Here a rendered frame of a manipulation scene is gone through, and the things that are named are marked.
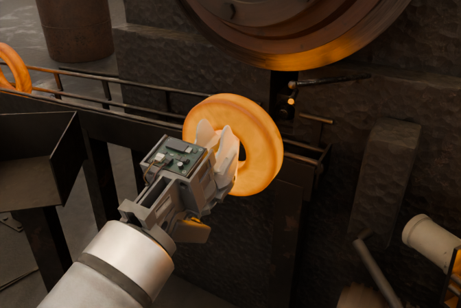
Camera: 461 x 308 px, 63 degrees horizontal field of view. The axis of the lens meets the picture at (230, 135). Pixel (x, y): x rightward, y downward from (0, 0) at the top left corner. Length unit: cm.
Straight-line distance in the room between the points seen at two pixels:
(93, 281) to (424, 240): 50
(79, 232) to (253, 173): 124
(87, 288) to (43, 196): 53
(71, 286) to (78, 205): 145
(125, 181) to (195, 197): 149
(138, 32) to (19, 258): 104
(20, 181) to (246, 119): 62
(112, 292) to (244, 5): 41
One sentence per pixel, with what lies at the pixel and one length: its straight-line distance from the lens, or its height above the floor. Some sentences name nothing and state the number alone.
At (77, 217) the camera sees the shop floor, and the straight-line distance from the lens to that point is 178.
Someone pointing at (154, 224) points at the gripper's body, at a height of 84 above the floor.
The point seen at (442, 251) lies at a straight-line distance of 67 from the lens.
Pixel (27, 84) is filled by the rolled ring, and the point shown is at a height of 67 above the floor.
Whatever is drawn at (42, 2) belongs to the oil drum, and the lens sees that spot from 355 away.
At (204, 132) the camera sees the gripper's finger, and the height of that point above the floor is 87.
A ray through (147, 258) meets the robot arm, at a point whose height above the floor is 83.
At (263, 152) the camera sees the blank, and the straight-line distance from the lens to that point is 52.
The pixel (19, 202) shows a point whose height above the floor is 60.
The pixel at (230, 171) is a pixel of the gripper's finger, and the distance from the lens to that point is 50.
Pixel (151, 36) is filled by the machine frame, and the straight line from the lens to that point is 96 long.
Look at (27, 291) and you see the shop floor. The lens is 157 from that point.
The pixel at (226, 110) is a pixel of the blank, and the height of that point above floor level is 89.
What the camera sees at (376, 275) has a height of 58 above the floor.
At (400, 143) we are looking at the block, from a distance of 68.
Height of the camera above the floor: 112
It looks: 31 degrees down
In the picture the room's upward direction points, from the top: straight up
